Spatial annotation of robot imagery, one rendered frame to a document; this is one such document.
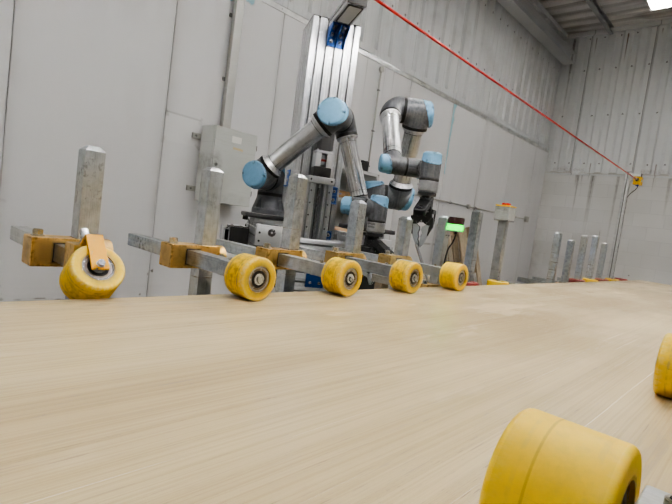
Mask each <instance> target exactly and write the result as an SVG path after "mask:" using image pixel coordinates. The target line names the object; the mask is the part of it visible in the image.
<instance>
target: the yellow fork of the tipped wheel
mask: <svg viewBox="0 0 672 504"><path fill-rule="evenodd" d="M79 233H80V242H71V241H66V242H65V253H64V264H63V268H64V266H65V265H66V263H67V262H68V260H69V258H70V257H71V255H72V254H73V252H75V251H76V250H77V249H79V248H80V247H83V246H86V245H87V249H88V254H89V259H90V264H91V269H92V270H109V269H110V266H109V261H108V256H107V252H106V247H105V242H104V238H103V235H99V234H89V229H87V228H82V229H80V230H79Z"/></svg>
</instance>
